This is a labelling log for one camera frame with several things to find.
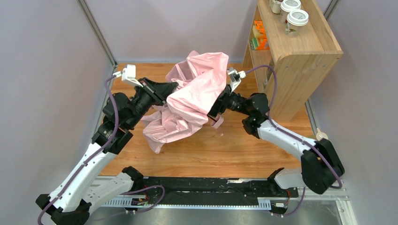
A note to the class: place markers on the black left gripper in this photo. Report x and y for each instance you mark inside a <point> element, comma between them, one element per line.
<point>151,93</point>

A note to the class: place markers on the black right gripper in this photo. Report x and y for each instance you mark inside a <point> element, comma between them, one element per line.
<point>218,106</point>

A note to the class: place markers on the pink folding umbrella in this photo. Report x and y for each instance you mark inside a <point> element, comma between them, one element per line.
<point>200,79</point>

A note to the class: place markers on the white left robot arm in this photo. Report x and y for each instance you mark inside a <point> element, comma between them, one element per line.
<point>74,201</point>

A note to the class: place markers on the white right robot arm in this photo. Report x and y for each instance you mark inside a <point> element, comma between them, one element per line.
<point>320,167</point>

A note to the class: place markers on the orange box on shelf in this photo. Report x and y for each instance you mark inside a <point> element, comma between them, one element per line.
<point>258,39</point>

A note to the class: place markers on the green juice bottle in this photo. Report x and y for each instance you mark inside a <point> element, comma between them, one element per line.
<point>319,135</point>

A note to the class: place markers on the back white lidded cup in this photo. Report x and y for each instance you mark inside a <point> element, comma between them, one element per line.
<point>275,6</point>

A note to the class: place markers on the white lidded cup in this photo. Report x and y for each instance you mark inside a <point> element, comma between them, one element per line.
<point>275,6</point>
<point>296,20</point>
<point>286,7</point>

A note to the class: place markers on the front white lidded cup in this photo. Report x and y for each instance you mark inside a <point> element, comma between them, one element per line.
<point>296,20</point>

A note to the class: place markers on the middle white lidded cup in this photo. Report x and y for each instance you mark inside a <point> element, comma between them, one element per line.
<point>286,7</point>

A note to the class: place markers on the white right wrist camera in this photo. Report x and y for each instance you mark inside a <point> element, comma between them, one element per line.
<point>235,77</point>

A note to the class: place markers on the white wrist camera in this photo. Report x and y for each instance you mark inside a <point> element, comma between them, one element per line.
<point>129,76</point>
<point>235,77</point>

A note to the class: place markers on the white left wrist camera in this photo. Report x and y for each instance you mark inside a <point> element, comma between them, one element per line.
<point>129,76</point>

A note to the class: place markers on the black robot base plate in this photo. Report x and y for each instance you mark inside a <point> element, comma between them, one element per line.
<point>215,192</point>

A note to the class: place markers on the aluminium frame rail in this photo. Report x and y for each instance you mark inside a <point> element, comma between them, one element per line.
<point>138,194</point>

